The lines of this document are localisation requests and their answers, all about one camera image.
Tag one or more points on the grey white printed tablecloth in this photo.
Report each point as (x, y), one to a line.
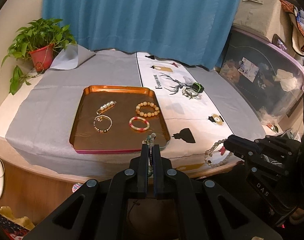
(54, 100)

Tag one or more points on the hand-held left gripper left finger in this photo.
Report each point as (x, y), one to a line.
(142, 171)

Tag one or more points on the green plant in red pot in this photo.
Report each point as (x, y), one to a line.
(41, 57)

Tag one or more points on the yellow crumpled cloth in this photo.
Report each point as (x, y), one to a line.
(14, 220)

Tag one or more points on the blue curtain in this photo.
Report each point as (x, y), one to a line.
(142, 12)

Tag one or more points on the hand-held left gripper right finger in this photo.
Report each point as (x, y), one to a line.
(158, 172)

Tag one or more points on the long white bead strand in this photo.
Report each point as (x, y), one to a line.
(215, 165)

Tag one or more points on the clear plastic storage box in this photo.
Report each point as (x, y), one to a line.
(267, 80)

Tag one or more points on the black green watch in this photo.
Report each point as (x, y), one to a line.
(198, 87)

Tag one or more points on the wooden table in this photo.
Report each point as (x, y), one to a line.
(29, 180)

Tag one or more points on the pearl hair clip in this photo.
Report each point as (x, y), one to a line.
(107, 106)

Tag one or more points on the beige fabric storage box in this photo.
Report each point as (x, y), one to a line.
(259, 15)

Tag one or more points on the person's right hand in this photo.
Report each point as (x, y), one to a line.
(299, 217)

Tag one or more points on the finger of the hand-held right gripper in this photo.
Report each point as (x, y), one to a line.
(242, 141)
(243, 155)

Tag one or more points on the orange metal tray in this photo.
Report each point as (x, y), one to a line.
(122, 97)

